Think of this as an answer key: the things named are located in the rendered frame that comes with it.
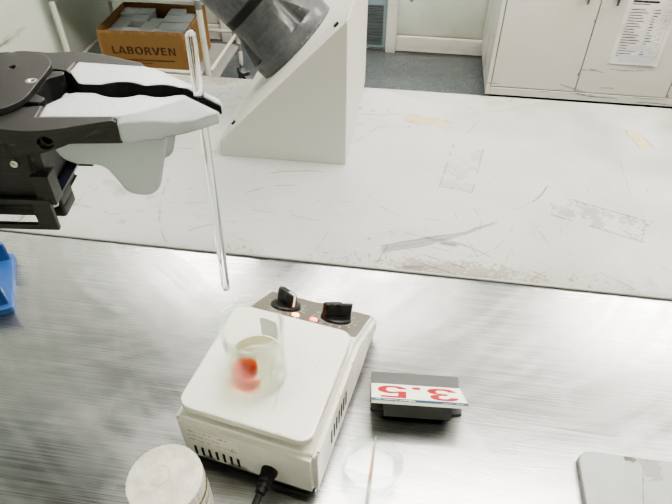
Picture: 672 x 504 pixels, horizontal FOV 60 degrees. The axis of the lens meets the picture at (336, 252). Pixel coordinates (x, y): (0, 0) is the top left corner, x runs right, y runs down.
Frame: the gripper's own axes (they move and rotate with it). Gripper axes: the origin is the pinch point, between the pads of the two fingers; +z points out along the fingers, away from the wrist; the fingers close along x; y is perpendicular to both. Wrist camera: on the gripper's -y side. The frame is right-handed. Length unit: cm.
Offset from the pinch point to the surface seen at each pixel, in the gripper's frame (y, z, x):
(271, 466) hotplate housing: 31.0, 3.5, 6.6
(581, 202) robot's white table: 34, 44, -35
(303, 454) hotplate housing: 28.0, 6.3, 7.0
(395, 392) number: 32.0, 14.9, -1.7
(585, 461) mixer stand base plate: 32.7, 31.9, 4.7
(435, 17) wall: 107, 66, -289
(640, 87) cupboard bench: 108, 152, -218
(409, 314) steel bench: 34.4, 17.6, -13.8
